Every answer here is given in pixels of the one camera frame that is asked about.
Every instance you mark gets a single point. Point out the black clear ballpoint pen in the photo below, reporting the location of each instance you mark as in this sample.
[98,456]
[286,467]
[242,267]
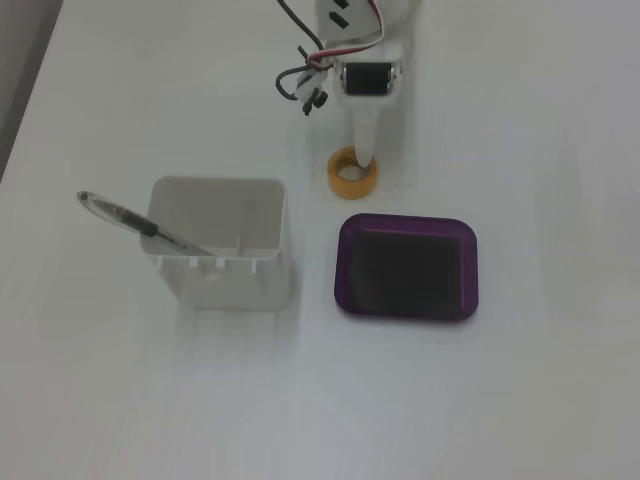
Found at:
[130,219]

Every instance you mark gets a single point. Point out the purple metal tray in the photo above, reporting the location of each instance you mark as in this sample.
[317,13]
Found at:
[407,267]

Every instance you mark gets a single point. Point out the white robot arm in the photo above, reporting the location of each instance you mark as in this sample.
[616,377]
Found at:
[345,20]

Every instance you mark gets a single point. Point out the white plastic pen holder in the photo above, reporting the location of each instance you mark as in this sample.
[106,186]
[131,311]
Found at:
[240,280]

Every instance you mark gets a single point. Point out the yellow masking tape roll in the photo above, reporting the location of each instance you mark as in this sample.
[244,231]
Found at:
[350,187]

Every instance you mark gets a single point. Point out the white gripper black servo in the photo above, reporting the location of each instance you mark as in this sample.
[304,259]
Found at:
[366,80]

